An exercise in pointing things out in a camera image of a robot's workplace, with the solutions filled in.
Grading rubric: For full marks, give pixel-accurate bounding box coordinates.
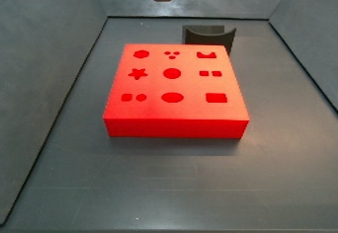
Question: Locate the red shape sorter block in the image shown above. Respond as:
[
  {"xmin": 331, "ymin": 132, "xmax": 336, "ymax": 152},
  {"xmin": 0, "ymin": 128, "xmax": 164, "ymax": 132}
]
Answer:
[{"xmin": 103, "ymin": 43, "xmax": 250, "ymax": 138}]

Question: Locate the dark grey curved holder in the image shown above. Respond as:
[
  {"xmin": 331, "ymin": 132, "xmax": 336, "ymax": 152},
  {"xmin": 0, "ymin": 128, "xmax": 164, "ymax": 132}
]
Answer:
[{"xmin": 181, "ymin": 25, "xmax": 236, "ymax": 54}]

